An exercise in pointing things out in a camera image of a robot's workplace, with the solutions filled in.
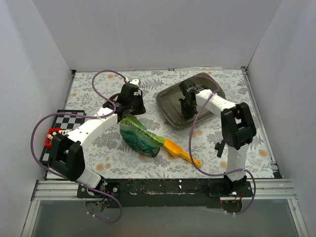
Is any grey litter box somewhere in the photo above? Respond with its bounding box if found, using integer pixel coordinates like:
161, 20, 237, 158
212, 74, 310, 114
156, 73, 226, 129

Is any green litter bag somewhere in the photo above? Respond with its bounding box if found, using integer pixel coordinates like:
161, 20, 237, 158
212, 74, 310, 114
119, 115, 165, 158

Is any yellow plastic scoop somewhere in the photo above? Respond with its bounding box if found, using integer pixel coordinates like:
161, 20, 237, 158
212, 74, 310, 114
163, 138, 202, 168

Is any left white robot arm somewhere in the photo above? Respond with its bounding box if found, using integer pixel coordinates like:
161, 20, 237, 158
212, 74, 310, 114
48, 79, 146, 198

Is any small black clip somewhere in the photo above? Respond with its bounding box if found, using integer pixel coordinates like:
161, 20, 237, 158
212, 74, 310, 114
214, 140, 226, 158

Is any black white checkerboard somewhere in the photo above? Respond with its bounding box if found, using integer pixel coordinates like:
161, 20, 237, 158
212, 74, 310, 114
39, 110, 86, 166

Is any red tray with pieces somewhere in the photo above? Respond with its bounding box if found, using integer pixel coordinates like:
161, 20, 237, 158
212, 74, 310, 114
44, 128, 62, 149

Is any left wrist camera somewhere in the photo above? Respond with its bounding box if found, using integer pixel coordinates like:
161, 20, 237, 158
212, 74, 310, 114
126, 79, 141, 96

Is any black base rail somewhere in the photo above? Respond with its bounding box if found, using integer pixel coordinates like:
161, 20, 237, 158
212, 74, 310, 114
76, 178, 255, 209

